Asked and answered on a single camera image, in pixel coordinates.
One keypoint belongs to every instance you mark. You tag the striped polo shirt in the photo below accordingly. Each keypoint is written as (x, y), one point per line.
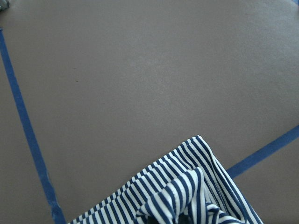
(188, 184)

